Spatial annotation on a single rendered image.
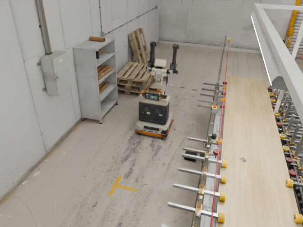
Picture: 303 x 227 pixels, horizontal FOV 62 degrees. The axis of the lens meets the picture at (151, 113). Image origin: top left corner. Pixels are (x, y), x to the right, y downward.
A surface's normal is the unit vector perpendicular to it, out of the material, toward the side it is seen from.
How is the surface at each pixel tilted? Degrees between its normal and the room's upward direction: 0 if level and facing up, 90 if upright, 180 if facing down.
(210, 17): 90
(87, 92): 90
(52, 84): 90
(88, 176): 0
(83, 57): 90
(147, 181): 0
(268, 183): 0
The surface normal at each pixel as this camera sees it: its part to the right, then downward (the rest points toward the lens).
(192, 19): -0.28, 0.48
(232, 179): 0.03, -0.86
